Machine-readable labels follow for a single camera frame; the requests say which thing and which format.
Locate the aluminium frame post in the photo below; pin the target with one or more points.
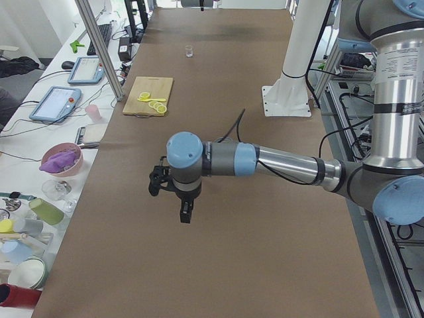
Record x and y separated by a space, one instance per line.
92 29

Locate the pink bowl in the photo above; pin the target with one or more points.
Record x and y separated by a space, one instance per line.
62 147

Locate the green tall cup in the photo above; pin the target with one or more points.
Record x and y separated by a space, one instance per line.
46 211

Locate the clear wine glass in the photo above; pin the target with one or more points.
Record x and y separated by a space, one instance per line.
58 191

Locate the yellow cup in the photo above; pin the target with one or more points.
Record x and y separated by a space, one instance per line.
6 226

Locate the grey cup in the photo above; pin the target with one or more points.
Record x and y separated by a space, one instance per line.
32 227

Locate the person in dark sweater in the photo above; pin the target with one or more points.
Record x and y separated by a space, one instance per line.
8 106

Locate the teach pendant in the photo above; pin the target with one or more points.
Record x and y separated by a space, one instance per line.
56 105
87 70

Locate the green wristwatch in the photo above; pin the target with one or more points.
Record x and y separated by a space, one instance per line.
17 195

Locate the far teach pendant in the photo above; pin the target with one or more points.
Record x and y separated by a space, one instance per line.
87 70

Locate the red thermos bottle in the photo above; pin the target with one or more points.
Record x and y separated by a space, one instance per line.
18 297

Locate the white bowl green rim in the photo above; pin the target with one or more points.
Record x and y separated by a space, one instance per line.
31 274

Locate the yellow plastic knife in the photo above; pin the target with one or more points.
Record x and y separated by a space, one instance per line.
152 99

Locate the near teach pendant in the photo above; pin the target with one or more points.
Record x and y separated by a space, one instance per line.
56 105

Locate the pink plastic cup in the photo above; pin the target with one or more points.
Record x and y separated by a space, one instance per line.
93 112

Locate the white camera pole base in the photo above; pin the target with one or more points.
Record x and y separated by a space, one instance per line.
288 96

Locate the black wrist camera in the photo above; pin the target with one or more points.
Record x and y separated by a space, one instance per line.
160 178

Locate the black power brick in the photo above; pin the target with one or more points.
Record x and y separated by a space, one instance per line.
125 49

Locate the wooden cutting board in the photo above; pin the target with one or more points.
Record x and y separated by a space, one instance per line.
148 87

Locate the green plastic clamp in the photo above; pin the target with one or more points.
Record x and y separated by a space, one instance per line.
75 45

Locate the wooden mug tree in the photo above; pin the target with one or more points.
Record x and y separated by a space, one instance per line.
42 240

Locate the black computer mouse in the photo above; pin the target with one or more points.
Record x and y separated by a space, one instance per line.
67 65

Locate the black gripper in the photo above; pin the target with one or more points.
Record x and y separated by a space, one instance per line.
185 196

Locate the small clear glass cup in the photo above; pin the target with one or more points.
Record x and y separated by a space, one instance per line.
189 51

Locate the purple cloth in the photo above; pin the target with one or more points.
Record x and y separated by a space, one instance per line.
60 162

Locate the light blue cup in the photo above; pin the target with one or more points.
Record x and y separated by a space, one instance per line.
16 251

